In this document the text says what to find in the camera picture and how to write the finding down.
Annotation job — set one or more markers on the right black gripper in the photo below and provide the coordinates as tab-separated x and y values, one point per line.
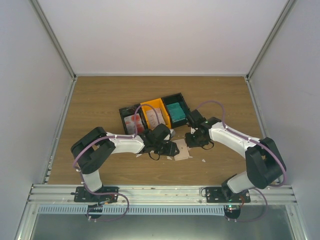
191	144

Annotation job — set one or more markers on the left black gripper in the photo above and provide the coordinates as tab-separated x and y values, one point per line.
170	150

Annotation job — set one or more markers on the white pink cards stack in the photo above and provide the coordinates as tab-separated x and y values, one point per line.
155	117

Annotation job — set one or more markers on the black bin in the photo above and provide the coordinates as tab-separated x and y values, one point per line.
130	110
175	98

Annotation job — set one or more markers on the orange bin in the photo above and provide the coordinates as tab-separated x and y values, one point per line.
156	103

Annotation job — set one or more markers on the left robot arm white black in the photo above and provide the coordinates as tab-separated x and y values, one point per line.
92	150

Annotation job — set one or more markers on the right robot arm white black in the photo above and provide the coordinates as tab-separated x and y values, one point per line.
263	160

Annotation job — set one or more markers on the teal cards stack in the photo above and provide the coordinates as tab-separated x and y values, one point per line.
176	112

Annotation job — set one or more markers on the red white cards stack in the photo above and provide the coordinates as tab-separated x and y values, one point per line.
132	122

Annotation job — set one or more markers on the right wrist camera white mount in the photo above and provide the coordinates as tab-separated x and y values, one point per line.
192	130

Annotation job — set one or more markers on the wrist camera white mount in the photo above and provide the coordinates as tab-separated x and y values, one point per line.
192	130
172	133

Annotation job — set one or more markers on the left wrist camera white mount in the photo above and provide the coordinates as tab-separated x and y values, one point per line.
172	133

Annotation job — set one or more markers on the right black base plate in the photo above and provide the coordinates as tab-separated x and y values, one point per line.
219	194

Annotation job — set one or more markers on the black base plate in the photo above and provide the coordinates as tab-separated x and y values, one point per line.
106	194
219	194

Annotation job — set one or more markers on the grey slotted cable duct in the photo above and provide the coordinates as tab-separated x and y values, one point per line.
135	210

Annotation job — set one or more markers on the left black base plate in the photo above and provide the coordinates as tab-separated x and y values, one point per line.
106	194

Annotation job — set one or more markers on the aluminium rail frame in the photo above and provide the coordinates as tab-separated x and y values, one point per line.
175	195

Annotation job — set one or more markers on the right aluminium corner post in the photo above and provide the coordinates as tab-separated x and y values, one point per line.
284	13

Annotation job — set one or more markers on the aluminium corner post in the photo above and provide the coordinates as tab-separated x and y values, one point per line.
52	36
284	13

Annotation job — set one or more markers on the left aluminium corner post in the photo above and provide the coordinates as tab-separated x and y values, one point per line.
52	36

